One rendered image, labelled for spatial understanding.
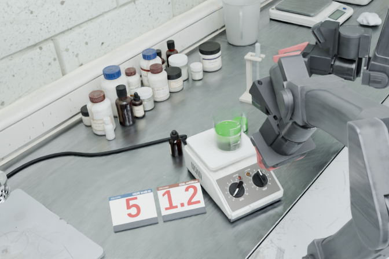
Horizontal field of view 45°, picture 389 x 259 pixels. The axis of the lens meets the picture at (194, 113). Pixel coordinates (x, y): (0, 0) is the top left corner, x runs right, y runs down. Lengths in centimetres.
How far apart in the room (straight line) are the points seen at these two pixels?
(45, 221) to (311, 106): 62
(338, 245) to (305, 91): 21
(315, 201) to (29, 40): 77
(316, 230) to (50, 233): 52
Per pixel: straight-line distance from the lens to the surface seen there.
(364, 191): 49
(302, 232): 95
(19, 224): 105
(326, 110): 60
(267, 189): 98
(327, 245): 69
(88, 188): 109
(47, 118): 126
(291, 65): 77
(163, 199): 99
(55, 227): 102
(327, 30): 113
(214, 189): 96
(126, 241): 96
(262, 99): 81
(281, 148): 81
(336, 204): 101
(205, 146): 101
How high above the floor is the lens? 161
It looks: 34 degrees down
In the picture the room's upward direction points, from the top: 5 degrees counter-clockwise
